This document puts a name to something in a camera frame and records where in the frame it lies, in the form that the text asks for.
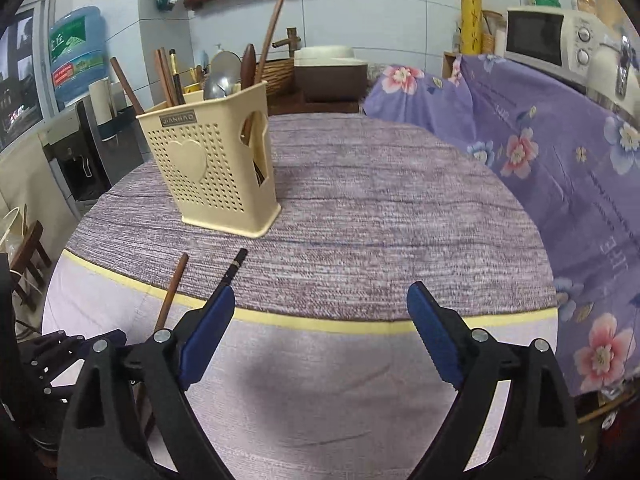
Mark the black chopstick gold tip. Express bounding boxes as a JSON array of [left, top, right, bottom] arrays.
[[169, 49, 186, 105]]

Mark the reddish brown wooden chopstick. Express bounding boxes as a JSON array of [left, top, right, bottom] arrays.
[[241, 0, 288, 146]]

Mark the wooden stool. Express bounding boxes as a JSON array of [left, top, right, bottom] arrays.
[[10, 220, 52, 312]]

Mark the yellow rolled mat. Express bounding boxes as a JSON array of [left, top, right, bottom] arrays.
[[460, 0, 483, 55]]

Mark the brown curved wooden chopstick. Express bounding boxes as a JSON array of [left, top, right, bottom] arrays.
[[134, 251, 190, 441]]

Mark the bamboo style faucet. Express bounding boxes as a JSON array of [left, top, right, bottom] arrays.
[[271, 27, 302, 58]]

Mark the purple floral cloth cover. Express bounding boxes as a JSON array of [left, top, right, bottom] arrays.
[[363, 54, 639, 394]]

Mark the blue water jug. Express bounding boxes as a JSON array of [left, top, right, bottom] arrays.
[[49, 6, 108, 105]]

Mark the water dispenser machine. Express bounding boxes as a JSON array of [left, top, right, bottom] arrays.
[[43, 98, 143, 206]]

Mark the white brown rice cooker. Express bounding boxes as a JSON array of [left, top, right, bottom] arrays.
[[294, 46, 368, 103]]

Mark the white electric kettle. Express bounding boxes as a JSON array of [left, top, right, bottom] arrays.
[[586, 34, 639, 127]]

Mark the metal spoon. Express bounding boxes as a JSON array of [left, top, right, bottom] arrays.
[[203, 73, 234, 100]]

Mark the cream plastic utensil basket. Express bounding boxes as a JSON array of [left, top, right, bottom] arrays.
[[137, 81, 281, 238]]

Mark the woven brown basin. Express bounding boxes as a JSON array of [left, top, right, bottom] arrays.
[[260, 58, 294, 96]]

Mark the white microwave oven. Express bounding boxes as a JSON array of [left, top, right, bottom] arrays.
[[504, 6, 608, 86]]

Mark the black chopstick silver band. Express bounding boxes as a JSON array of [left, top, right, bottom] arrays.
[[218, 248, 248, 288]]

